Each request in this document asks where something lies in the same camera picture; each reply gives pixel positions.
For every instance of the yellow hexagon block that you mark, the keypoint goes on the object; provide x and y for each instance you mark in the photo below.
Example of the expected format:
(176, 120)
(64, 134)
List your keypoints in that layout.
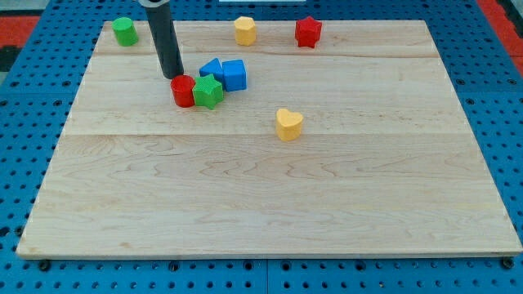
(245, 31)

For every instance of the red cylinder block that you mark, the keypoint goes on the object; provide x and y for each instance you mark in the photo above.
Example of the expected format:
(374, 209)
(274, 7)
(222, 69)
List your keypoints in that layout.
(182, 90)

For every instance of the green star block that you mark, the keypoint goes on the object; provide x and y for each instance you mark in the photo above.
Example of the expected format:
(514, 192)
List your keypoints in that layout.
(207, 91)

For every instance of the blue triangle block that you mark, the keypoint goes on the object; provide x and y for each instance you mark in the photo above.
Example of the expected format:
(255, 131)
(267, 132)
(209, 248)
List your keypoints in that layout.
(213, 67)

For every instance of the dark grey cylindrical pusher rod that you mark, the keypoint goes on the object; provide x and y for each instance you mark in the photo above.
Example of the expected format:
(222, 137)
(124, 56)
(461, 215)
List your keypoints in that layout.
(164, 36)

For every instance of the yellow heart block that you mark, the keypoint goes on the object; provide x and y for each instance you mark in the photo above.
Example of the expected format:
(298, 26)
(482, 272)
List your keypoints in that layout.
(288, 124)

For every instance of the red star block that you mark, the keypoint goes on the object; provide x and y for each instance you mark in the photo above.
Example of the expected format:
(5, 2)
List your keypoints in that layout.
(308, 32)

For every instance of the light wooden board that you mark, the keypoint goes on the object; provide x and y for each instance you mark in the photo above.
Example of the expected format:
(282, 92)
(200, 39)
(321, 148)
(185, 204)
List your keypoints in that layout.
(387, 165)

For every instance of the green cylinder block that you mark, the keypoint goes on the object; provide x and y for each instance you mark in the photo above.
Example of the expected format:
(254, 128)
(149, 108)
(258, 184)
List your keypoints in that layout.
(124, 31)

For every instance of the blue cube block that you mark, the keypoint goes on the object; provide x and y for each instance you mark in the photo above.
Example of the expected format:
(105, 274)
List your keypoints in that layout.
(235, 75)

